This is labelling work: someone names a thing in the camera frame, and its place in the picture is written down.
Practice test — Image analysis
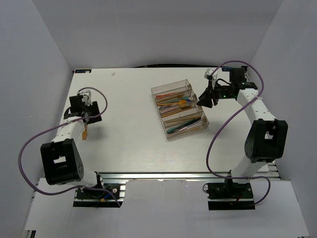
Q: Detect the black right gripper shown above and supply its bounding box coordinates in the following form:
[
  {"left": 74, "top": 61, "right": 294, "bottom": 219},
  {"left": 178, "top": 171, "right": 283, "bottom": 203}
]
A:
[{"left": 196, "top": 80, "right": 233, "bottom": 109}]

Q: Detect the orange plastic spoon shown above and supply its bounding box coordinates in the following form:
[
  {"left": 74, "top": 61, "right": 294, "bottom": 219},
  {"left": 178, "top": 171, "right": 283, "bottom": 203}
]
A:
[
  {"left": 155, "top": 92, "right": 183, "bottom": 99},
  {"left": 157, "top": 99, "right": 188, "bottom": 108}
]

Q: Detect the black knife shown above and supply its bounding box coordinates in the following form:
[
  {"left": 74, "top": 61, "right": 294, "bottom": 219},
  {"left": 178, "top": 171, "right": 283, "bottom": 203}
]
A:
[{"left": 178, "top": 118, "right": 201, "bottom": 127}]

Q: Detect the teal plastic knife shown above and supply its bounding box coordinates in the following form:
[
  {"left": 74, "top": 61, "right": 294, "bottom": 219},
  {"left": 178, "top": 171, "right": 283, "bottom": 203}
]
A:
[{"left": 165, "top": 121, "right": 196, "bottom": 132}]

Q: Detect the iridescent ornate spoon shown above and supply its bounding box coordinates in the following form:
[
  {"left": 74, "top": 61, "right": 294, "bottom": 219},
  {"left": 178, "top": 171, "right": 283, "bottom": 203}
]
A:
[{"left": 158, "top": 103, "right": 179, "bottom": 109}]

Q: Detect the teal plastic spoon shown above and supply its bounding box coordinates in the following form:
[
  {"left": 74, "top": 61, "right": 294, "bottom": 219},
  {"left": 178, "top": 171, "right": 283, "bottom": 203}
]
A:
[{"left": 175, "top": 99, "right": 195, "bottom": 105}]

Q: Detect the silver knife pink handle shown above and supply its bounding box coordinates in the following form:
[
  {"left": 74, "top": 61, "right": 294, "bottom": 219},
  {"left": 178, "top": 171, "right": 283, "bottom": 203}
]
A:
[{"left": 181, "top": 122, "right": 205, "bottom": 130}]

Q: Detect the silver spoon pink handle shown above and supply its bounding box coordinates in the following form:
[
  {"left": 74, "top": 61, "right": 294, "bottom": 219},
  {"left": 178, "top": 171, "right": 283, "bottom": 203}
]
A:
[{"left": 159, "top": 104, "right": 192, "bottom": 114}]

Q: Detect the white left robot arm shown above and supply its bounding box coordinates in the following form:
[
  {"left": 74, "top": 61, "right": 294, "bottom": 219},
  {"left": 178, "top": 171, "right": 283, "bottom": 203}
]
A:
[{"left": 40, "top": 90, "right": 105, "bottom": 198}]

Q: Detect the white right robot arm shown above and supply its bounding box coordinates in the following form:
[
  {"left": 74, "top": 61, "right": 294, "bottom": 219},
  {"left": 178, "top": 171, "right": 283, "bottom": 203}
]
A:
[{"left": 197, "top": 67, "right": 288, "bottom": 198}]

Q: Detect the clear tiered utensil organizer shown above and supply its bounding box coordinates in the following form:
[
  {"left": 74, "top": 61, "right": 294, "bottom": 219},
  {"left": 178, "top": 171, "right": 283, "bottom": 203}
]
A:
[{"left": 151, "top": 79, "right": 209, "bottom": 140}]

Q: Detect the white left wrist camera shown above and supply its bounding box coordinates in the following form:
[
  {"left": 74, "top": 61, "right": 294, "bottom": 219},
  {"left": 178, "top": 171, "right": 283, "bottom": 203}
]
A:
[{"left": 77, "top": 89, "right": 92, "bottom": 106}]

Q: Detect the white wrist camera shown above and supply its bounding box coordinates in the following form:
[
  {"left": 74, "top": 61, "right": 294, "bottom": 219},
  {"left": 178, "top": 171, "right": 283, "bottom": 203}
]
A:
[
  {"left": 204, "top": 68, "right": 217, "bottom": 80},
  {"left": 77, "top": 89, "right": 92, "bottom": 106}
]

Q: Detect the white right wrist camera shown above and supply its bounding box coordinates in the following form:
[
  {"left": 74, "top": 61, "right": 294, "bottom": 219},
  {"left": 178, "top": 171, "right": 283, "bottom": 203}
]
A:
[{"left": 204, "top": 68, "right": 217, "bottom": 80}]

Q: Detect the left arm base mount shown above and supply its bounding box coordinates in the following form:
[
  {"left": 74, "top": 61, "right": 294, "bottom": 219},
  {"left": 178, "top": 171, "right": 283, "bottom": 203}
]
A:
[{"left": 73, "top": 179, "right": 127, "bottom": 208}]

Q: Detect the aluminium table rail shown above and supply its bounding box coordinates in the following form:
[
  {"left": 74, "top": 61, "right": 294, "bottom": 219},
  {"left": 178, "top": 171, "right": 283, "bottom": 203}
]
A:
[{"left": 239, "top": 66, "right": 282, "bottom": 179}]

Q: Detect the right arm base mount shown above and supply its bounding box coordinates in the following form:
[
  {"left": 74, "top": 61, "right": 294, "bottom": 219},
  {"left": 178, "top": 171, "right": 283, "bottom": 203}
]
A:
[{"left": 203, "top": 179, "right": 255, "bottom": 211}]

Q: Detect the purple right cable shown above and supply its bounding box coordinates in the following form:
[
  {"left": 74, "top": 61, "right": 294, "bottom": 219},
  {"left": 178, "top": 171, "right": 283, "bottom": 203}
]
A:
[{"left": 203, "top": 60, "right": 272, "bottom": 206}]

